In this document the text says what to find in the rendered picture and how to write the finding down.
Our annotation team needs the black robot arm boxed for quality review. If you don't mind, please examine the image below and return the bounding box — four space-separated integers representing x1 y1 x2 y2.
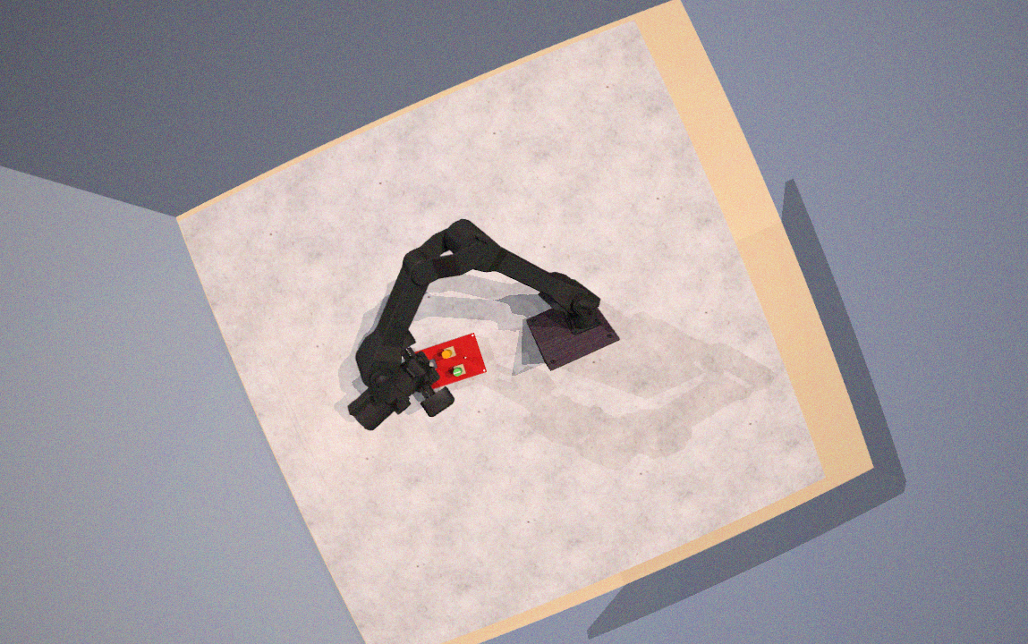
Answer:
348 219 601 431

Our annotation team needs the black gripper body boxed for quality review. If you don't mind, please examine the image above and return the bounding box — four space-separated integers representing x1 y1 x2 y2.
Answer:
401 330 455 417

